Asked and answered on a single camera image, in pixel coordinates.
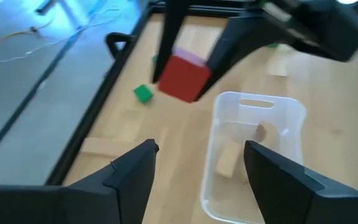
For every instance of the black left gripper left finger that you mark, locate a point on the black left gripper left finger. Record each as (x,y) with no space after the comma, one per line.
(129,186)

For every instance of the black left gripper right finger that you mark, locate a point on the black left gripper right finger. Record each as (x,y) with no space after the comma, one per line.
(278,193)

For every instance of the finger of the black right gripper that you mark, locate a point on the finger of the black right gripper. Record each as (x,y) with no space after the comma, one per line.
(172,25)
(238,40)

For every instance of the green cube block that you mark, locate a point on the green cube block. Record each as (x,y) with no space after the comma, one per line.
(143,93)
(272,45)

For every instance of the teal plank block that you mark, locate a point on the teal plank block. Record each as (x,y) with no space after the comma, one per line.
(154,59)

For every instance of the wooden plank block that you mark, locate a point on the wooden plank block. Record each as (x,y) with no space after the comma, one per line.
(110,146)

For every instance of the red cube block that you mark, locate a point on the red cube block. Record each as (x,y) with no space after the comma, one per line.
(182,79)

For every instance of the wooden rectangular block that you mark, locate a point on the wooden rectangular block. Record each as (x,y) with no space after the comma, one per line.
(228,158)

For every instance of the clear plastic bin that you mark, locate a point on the clear plastic bin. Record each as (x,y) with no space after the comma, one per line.
(228,105)

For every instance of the black mounting bracket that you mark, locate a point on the black mounting bracket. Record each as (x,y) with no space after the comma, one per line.
(117,39)

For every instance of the black aluminium table frame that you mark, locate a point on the black aluminium table frame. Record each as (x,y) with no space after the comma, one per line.
(104,84)

